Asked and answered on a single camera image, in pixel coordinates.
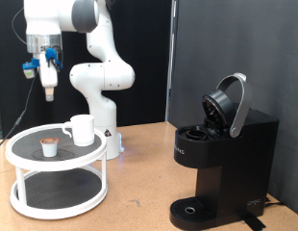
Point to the white mug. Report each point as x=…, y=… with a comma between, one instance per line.
x=83, y=130

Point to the black tape strip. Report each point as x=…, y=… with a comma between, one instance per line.
x=254, y=223

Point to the black curtain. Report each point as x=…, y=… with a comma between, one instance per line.
x=149, y=48

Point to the vertical metal pole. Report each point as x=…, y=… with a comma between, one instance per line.
x=170, y=64

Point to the white two-tier turntable rack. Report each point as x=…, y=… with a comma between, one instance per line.
x=30, y=150

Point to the blue mounted wrist camera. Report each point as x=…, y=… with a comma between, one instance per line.
x=29, y=70

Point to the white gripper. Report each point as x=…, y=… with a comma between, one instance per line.
x=49, y=72

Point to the orange rimmed coffee pod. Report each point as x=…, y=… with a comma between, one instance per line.
x=49, y=147

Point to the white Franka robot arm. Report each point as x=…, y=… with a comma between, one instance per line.
x=101, y=77

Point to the dark grey backdrop panel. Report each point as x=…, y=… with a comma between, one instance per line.
x=245, y=38

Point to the black Keurig coffee machine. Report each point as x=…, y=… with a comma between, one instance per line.
x=232, y=160

